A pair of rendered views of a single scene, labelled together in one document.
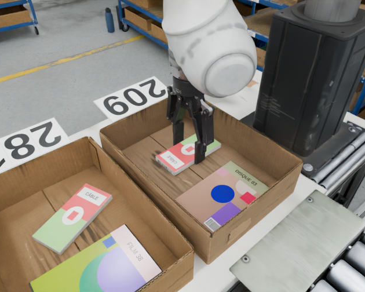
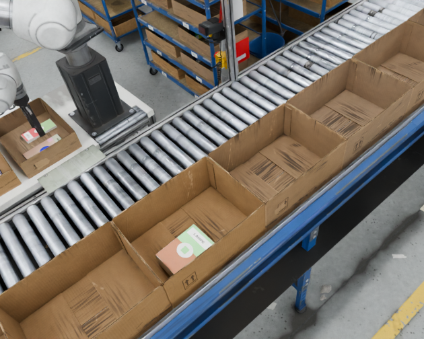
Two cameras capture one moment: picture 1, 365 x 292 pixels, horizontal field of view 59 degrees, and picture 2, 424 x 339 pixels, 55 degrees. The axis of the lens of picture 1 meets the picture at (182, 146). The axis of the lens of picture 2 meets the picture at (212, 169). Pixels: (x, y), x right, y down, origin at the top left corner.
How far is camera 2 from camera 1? 152 cm
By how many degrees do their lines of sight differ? 8
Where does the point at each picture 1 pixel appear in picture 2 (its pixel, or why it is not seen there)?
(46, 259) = not seen: outside the picture
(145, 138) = (20, 125)
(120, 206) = not seen: outside the picture
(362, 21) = (90, 64)
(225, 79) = not seen: outside the picture
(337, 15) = (75, 63)
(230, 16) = not seen: outside the picture
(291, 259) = (64, 173)
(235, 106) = not seen: hidden behind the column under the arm
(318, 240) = (79, 165)
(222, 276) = (33, 182)
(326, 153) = (108, 125)
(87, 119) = not seen: hidden behind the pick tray
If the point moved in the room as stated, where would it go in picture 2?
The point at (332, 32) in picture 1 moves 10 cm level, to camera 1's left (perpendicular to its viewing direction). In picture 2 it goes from (70, 73) to (48, 75)
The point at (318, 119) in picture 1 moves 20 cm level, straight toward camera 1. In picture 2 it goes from (88, 109) to (60, 138)
